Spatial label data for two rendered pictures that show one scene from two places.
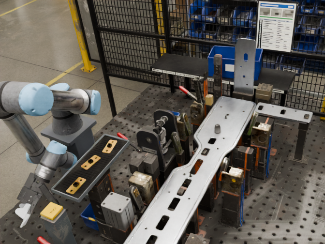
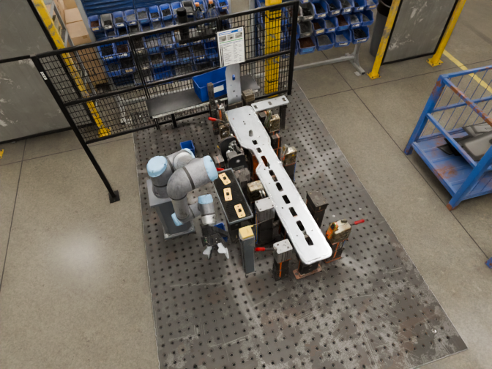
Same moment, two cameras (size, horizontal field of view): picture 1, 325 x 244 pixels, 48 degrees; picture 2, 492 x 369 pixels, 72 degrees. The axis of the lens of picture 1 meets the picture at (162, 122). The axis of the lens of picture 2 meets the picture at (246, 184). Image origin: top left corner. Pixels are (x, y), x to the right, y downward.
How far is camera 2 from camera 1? 1.28 m
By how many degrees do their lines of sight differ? 37
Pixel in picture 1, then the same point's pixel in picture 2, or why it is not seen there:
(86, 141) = not seen: hidden behind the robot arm
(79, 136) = not seen: hidden behind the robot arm
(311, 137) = (275, 111)
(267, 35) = (227, 55)
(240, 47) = (228, 72)
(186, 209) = (288, 184)
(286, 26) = (239, 45)
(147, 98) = (144, 143)
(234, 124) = (254, 125)
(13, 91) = (200, 170)
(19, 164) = (37, 274)
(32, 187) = (211, 233)
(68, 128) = not seen: hidden behind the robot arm
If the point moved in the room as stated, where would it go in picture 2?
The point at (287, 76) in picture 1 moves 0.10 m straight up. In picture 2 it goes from (249, 79) to (249, 68)
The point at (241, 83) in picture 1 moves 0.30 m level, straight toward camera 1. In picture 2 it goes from (232, 96) to (255, 116)
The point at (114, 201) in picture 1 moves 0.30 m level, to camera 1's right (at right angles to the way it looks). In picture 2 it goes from (264, 203) to (293, 171)
